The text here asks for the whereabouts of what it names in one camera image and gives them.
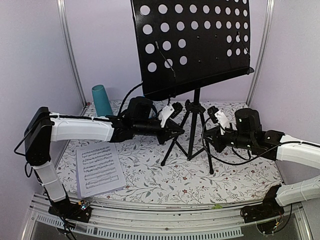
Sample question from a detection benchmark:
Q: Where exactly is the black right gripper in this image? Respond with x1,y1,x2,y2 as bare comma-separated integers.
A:
203,124,255,152

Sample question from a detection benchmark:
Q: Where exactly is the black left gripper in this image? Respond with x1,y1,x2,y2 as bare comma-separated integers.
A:
133,119,184,145

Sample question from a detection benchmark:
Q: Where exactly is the black music stand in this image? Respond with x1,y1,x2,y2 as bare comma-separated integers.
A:
131,0,254,160

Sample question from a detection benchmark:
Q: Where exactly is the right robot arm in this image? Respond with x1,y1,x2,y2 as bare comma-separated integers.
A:
201,106,320,223

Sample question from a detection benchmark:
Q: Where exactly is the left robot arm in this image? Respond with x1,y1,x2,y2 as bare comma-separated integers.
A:
20,96,185,223

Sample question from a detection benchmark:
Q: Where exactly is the floral table mat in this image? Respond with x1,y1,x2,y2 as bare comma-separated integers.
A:
56,99,283,205

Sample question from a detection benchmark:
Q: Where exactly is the green tape piece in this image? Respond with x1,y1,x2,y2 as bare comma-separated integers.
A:
211,204,223,210

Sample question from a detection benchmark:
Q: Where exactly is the teal ceramic vase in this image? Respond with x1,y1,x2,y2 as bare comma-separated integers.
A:
91,84,113,117

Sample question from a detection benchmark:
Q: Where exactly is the sheet music booklet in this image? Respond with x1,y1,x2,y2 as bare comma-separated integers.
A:
76,142,126,199

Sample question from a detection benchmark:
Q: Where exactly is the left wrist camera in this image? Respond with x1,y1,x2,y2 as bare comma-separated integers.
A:
157,102,183,128

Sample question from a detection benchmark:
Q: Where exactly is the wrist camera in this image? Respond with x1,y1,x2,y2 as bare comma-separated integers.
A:
157,102,183,128
207,106,230,135

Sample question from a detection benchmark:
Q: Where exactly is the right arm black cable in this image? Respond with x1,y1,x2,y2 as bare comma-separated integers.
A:
202,117,278,166

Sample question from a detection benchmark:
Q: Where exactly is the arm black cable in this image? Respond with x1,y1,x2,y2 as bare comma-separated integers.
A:
202,117,278,166
117,81,145,118

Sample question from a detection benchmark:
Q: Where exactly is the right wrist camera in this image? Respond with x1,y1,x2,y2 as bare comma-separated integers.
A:
207,106,230,135

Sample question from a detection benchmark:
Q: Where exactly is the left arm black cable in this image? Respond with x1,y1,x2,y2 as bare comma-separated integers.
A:
117,81,145,118

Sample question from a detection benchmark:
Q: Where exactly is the aluminium front rail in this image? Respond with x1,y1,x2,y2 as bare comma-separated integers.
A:
21,194,315,240

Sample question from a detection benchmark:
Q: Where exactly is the aluminium frame post right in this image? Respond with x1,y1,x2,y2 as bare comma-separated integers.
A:
246,0,275,106

